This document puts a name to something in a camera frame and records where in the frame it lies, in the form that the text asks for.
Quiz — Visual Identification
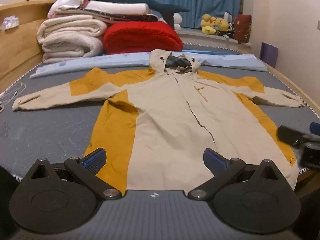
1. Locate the purple folder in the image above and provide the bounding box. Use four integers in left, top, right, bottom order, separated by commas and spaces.
259, 42, 277, 68

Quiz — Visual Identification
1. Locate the wooden headboard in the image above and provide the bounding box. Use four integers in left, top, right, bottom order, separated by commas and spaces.
0, 0, 57, 93

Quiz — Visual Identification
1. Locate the red folded blanket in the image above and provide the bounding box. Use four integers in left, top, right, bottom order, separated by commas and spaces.
103, 21, 184, 55

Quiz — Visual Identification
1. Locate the wooden bed frame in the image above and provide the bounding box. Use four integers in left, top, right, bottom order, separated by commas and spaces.
265, 61, 320, 198

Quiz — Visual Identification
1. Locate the white folded duvet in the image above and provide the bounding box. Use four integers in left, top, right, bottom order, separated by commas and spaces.
85, 1, 150, 15

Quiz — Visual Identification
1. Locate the striped plush toy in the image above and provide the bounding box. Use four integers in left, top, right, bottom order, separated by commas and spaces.
226, 22, 237, 38

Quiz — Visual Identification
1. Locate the dark patterned folded blanket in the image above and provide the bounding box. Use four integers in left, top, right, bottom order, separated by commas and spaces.
100, 14, 159, 24

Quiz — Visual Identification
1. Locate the cream and yellow hooded jacket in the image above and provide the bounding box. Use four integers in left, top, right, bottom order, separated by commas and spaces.
12, 49, 306, 192

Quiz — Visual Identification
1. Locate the white window sill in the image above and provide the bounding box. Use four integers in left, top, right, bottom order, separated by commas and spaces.
175, 27, 253, 45

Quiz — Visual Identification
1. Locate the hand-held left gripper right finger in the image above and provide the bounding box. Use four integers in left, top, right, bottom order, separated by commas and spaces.
187, 148, 285, 200

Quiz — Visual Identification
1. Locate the yellow duck plush toy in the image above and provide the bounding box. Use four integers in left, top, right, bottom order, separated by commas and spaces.
201, 14, 217, 34

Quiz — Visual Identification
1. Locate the white cable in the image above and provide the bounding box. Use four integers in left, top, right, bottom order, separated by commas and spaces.
0, 81, 27, 105

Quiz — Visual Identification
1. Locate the white plush toy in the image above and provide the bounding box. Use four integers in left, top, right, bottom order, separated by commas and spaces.
159, 12, 183, 30

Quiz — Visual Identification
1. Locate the tissue pack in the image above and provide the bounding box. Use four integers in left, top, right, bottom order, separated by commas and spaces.
0, 16, 19, 32

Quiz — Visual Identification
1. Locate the yellow bear plush toy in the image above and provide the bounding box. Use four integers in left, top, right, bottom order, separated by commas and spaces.
215, 17, 229, 32

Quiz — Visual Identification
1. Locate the white rolled quilt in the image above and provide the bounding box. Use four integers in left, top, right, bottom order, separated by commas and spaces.
37, 15, 108, 64

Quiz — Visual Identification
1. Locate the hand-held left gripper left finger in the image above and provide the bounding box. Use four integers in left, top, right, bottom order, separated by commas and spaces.
24, 148, 124, 201

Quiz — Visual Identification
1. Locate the dark red pillow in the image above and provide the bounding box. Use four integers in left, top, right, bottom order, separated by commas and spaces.
233, 14, 252, 44

